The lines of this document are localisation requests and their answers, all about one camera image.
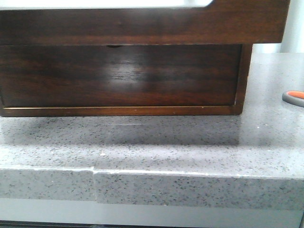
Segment dark wooden drawer cabinet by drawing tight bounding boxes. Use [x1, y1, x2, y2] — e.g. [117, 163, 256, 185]
[0, 43, 253, 117]

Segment grey orange handled scissors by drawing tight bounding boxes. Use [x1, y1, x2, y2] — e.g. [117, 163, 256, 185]
[282, 91, 304, 107]

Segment white tray in drawer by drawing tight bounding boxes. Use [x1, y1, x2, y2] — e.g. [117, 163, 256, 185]
[0, 0, 213, 10]

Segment dark wooden drawer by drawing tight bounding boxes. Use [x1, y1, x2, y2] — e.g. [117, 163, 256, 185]
[0, 44, 243, 107]
[0, 0, 289, 46]

